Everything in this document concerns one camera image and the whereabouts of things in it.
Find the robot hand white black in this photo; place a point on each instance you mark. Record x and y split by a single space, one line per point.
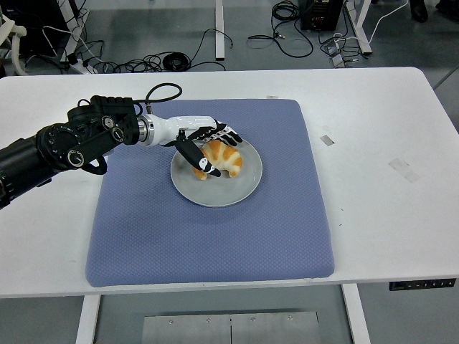
168 127

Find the croissant bread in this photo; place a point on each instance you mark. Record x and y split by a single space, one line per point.
229 157

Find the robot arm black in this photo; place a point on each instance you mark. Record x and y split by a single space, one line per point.
54 143

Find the grey round plate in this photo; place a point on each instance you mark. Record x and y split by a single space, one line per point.
222 193

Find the blue quilted mat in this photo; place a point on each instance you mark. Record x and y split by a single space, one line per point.
143 222

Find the white background desk leg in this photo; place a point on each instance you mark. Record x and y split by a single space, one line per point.
219 36

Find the white power strip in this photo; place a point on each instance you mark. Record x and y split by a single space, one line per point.
79 67

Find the white stand leg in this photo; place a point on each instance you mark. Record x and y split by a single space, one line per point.
73 32

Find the small grey tape piece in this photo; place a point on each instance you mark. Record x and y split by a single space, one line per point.
327 140

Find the grey foot pedal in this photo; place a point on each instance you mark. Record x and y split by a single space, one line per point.
338 61

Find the black equipment box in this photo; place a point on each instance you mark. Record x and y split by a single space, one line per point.
319 14

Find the white table leg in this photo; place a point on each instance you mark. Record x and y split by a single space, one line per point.
356 315
87 319

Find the large grey tape piece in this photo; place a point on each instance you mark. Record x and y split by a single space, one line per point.
403 169

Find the person's foot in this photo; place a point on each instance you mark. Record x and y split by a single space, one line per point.
419 10

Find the black table control panel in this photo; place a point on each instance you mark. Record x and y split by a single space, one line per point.
423 284

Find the white desk frame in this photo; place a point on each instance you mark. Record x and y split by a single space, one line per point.
360 28

